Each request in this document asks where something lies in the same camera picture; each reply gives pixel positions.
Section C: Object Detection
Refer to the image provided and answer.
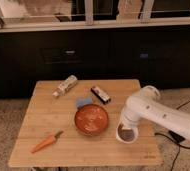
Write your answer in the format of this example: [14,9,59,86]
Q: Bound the blue sponge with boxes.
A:
[76,97,93,108]

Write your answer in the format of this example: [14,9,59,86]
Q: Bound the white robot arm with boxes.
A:
[116,86,190,143]

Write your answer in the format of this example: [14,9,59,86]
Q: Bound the wooden table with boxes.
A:
[8,79,162,167]

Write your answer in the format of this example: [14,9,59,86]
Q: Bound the black power adapter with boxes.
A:
[168,130,185,143]

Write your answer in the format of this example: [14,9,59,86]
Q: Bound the black cable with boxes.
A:
[154,87,190,171]

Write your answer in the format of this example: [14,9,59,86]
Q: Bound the orange ceramic bowl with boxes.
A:
[74,104,109,136]

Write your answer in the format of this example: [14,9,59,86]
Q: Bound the black cabinet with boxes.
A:
[0,25,190,99]

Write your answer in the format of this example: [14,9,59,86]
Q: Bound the white ceramic cup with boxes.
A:
[116,124,138,143]

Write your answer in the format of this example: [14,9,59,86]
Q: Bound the brown chocolate bar box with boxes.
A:
[91,86,111,104]

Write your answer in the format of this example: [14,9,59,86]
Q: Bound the orange toy carrot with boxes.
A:
[31,131,62,153]

